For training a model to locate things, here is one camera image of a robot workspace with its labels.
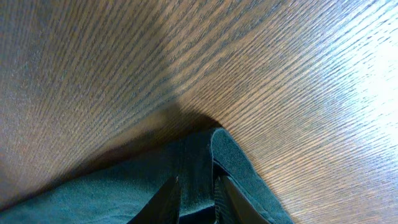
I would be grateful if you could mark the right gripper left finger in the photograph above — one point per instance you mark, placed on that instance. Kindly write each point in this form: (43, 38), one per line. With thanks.
(163, 207)

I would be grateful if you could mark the dark green Nike t-shirt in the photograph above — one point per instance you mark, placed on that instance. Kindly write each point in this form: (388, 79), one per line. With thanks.
(117, 194)

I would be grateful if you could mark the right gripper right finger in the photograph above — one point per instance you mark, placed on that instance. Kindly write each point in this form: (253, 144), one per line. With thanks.
(231, 206)

